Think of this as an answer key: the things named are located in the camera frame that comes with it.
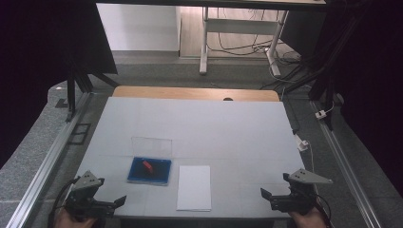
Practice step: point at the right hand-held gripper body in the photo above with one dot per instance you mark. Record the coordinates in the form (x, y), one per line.
(299, 193)

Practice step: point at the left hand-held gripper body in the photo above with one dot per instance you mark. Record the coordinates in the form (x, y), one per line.
(83, 196)

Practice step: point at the blue ink pad box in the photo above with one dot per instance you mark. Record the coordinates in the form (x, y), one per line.
(149, 171)

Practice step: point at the red stamp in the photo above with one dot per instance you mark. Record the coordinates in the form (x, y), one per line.
(148, 166)

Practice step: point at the person's left hand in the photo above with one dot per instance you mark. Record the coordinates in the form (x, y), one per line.
(71, 221)

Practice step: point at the person's right hand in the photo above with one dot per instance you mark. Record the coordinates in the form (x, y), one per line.
(309, 221)

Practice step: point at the white paper sheet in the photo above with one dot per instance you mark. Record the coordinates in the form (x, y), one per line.
(194, 187)

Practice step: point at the white table cover board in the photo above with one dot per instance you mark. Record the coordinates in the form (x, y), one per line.
(221, 133)

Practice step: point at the white power adapter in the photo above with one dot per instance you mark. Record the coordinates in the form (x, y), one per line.
(320, 114)

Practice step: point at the black metal stand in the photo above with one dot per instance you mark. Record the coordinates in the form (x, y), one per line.
(72, 95)
(323, 79)

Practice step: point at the wooden table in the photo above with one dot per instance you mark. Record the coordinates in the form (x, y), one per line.
(196, 93)

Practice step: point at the aluminium rail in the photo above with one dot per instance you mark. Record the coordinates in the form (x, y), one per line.
(345, 171)
(47, 164)

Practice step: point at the white desk frame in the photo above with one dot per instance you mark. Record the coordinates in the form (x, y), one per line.
(240, 27)

